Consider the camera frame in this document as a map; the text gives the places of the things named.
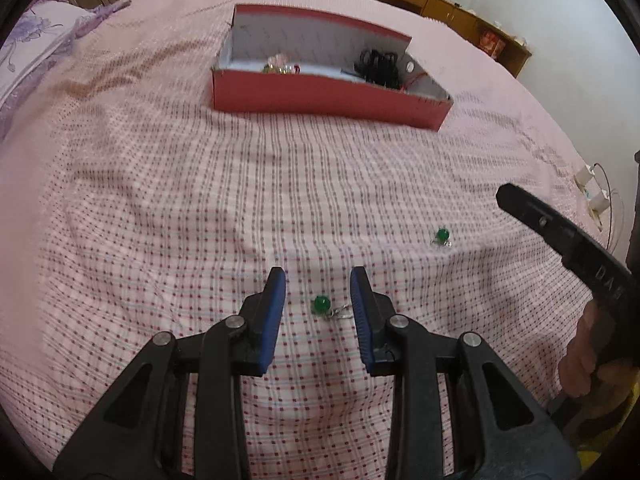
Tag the red box on shelf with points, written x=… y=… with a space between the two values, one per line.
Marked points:
x=491 y=43

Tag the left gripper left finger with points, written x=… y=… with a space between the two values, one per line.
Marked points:
x=135 y=431

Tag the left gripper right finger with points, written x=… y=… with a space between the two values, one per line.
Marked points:
x=498 y=430

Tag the right hand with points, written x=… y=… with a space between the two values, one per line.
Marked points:
x=577 y=367

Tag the red cardboard box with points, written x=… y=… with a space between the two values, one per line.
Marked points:
x=285 y=60

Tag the green bead earring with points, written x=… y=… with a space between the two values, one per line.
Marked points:
x=323 y=307
x=442 y=238

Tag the purple floral pillow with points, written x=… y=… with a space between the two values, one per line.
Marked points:
x=44 y=34

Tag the pink checked bedspread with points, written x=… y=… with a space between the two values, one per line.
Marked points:
x=130 y=206

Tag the black feather hair clip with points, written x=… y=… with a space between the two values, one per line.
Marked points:
x=379 y=68

